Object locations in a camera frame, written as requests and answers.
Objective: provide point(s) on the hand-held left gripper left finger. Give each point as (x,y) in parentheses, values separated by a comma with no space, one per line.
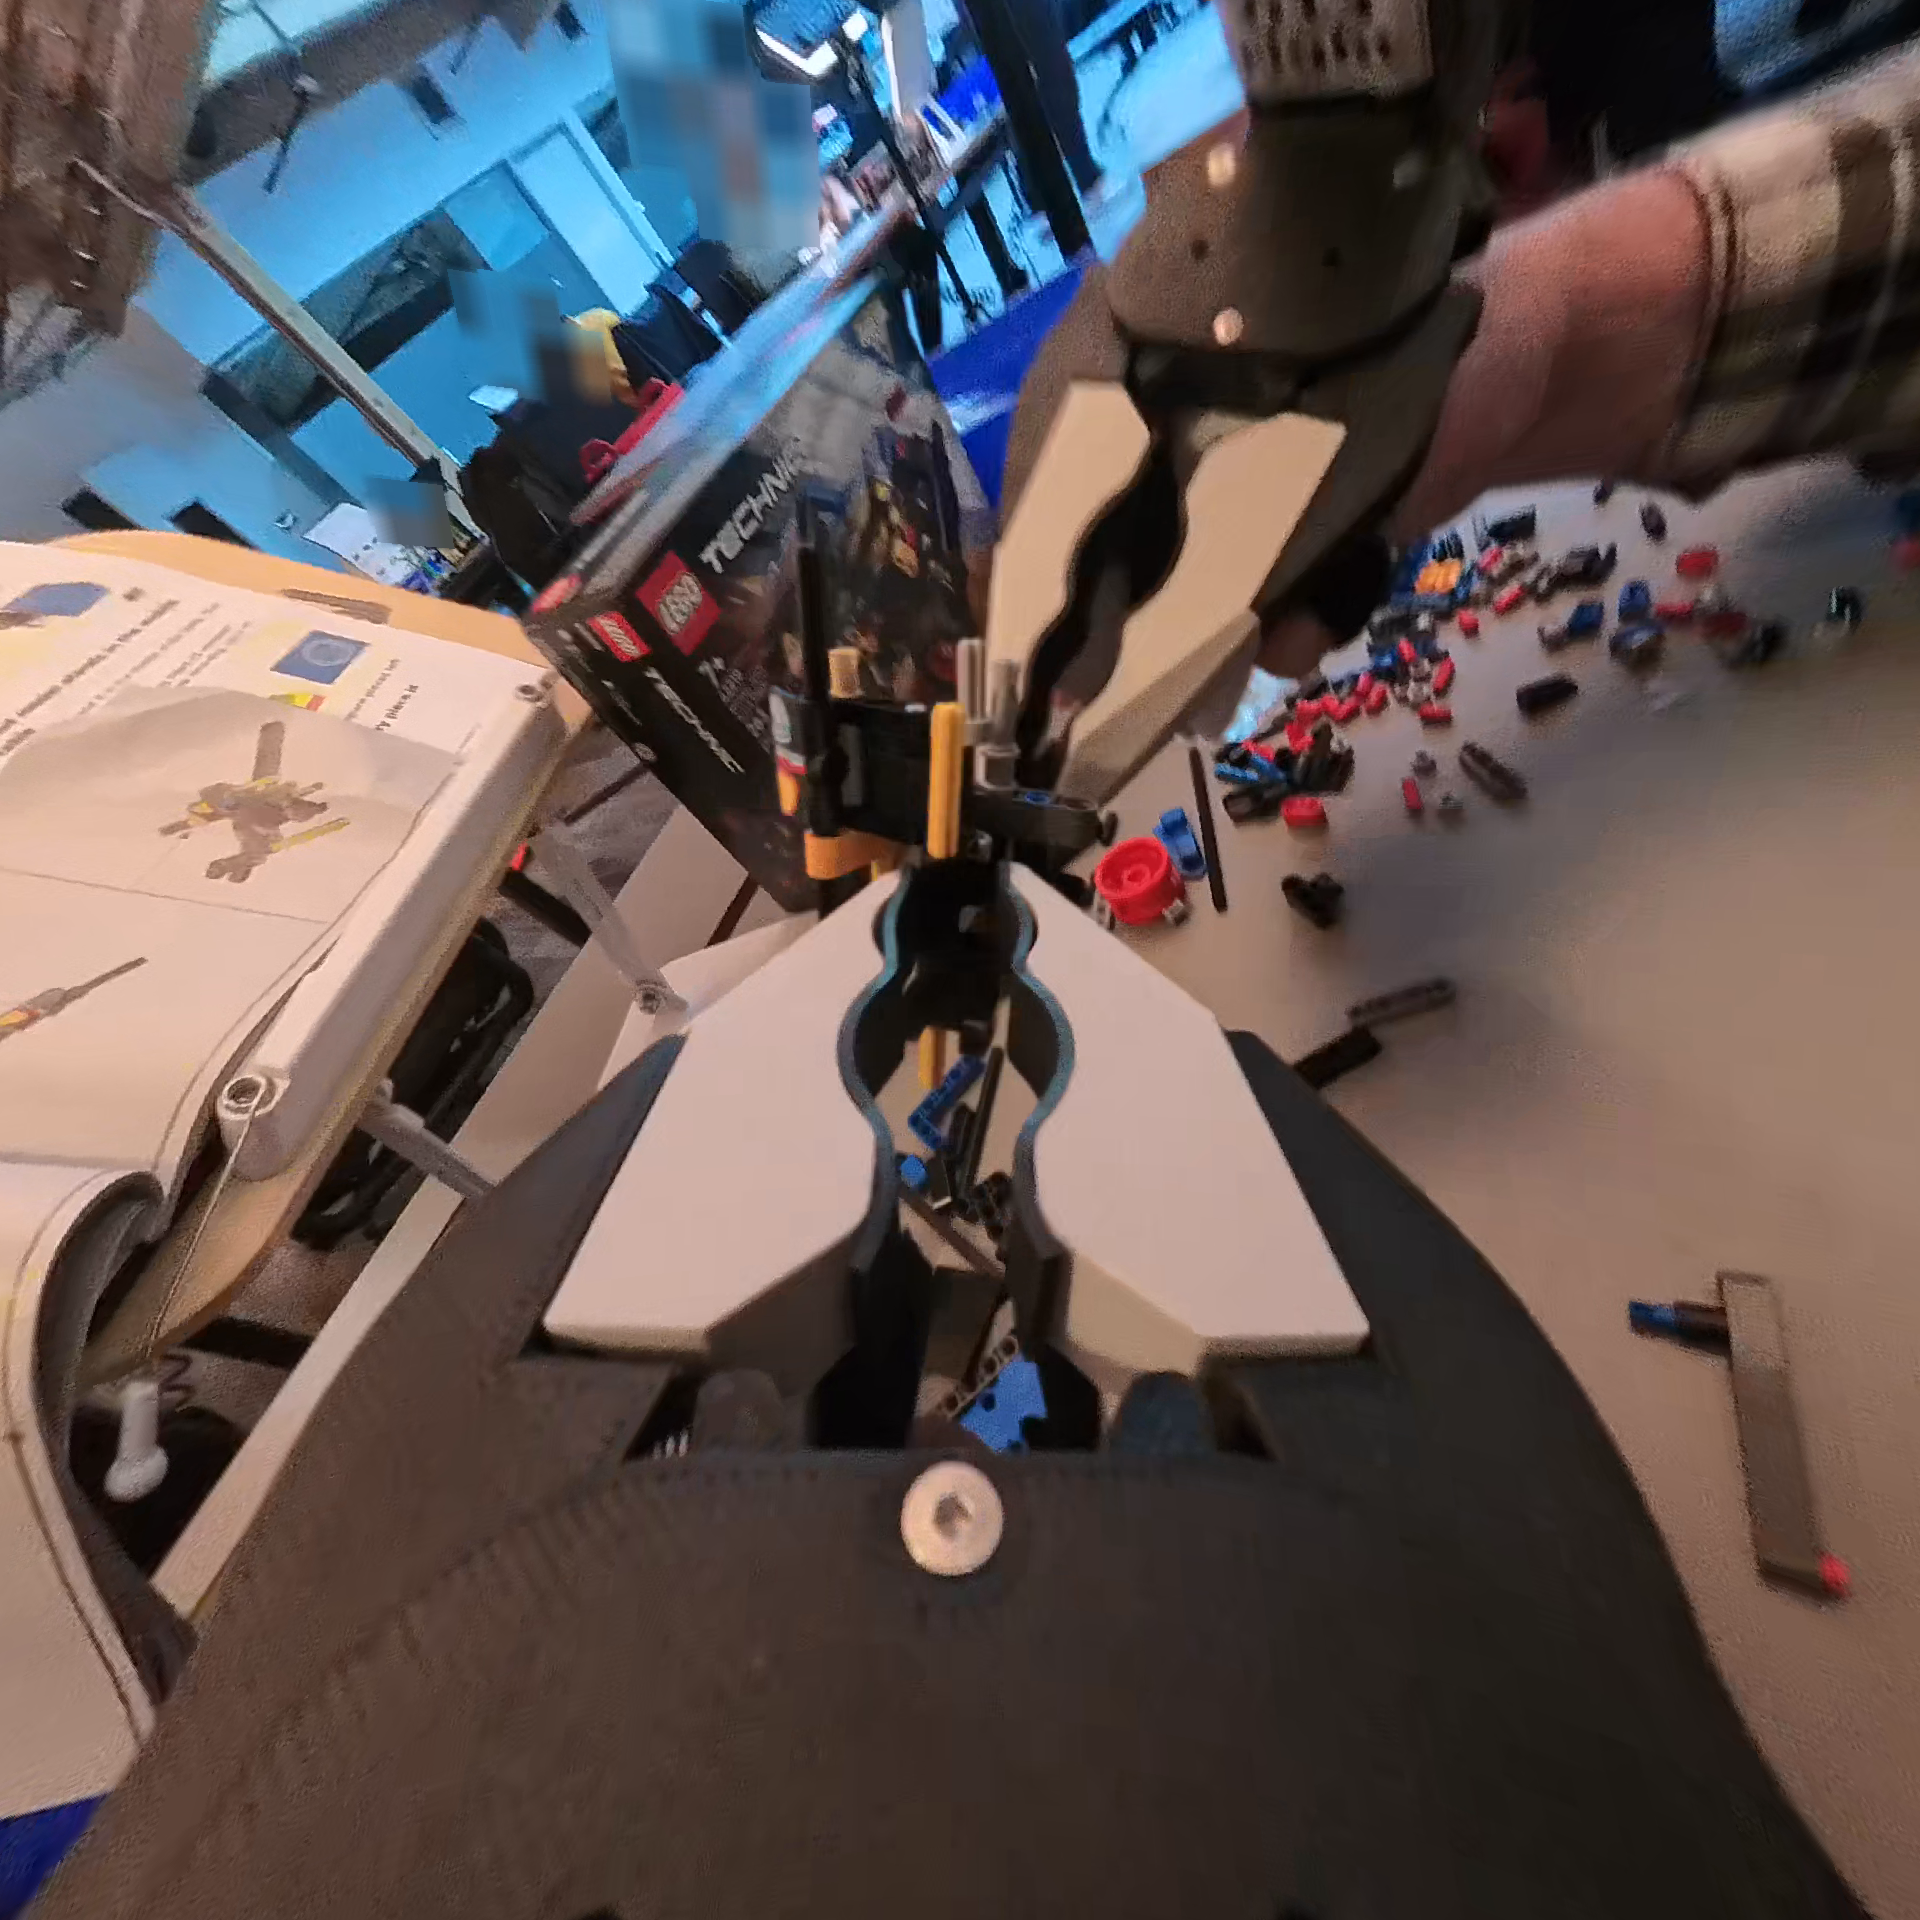
(704,1184)

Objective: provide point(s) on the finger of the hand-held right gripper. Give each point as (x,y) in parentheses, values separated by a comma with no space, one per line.
(1244,511)
(1059,480)

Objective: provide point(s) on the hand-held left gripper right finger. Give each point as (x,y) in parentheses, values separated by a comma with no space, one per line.
(1201,1184)

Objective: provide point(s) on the toy brick assembly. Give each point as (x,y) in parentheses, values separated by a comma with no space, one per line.
(885,764)

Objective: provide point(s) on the instruction booklet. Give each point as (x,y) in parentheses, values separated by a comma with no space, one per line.
(224,704)

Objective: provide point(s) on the person's right forearm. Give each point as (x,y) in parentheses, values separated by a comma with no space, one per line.
(1816,271)

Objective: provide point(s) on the grey desk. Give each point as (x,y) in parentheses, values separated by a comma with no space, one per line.
(1575,1050)

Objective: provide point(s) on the person's right hand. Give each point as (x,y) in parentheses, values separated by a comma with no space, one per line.
(1575,345)

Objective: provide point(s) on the pile of small toy pieces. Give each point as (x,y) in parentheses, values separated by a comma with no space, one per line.
(1319,735)

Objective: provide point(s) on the thin dark grey liftarm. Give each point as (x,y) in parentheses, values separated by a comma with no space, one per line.
(1403,1001)

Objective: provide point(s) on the black pole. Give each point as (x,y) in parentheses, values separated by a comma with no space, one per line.
(1037,119)

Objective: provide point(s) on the black toy connector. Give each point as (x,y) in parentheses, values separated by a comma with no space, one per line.
(1312,897)

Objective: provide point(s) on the red toy wheel hub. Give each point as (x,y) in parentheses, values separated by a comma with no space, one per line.
(1137,878)

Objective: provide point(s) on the long black toy axle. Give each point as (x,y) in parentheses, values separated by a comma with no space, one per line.
(1209,833)

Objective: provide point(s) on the black building toy box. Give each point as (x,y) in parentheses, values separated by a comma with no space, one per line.
(704,630)

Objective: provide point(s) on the blue black toy pin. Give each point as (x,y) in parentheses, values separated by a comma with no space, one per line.
(1673,1319)

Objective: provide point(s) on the grey flat toy beam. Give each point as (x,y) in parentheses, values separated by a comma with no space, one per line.
(1779,1425)

